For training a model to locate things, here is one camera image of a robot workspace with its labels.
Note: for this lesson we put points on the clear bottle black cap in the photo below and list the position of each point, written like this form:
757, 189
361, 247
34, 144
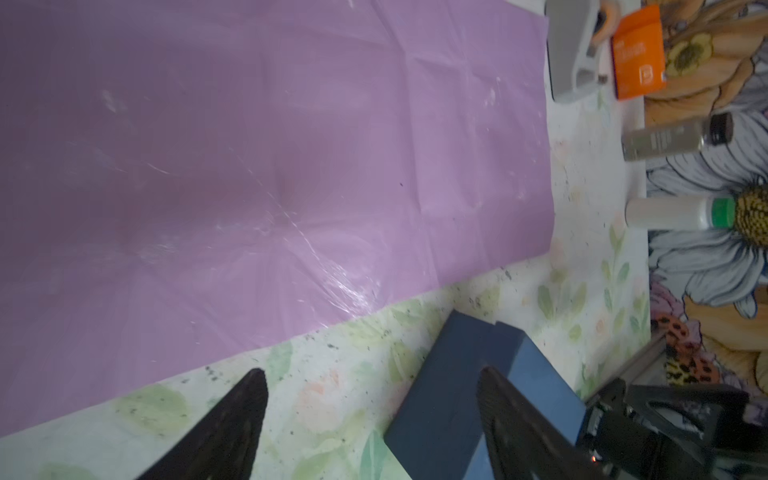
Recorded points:
680, 137

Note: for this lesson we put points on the purple wrapping paper sheet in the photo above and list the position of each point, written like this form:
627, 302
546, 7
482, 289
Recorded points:
183, 181

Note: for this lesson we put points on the white bottle green cap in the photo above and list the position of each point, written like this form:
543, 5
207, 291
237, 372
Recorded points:
681, 213

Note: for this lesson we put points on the grey tape dispenser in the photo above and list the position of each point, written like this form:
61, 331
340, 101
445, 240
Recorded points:
573, 59

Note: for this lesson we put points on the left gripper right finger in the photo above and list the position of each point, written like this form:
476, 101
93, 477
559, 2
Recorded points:
521, 442

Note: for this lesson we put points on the orange bottle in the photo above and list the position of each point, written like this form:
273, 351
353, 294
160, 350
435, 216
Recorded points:
638, 54

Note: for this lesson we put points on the dark blue gift box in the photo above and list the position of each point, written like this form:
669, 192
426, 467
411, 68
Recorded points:
437, 431

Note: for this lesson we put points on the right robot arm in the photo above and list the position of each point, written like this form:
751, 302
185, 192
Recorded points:
639, 427

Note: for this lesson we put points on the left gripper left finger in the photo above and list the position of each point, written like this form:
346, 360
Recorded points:
224, 443

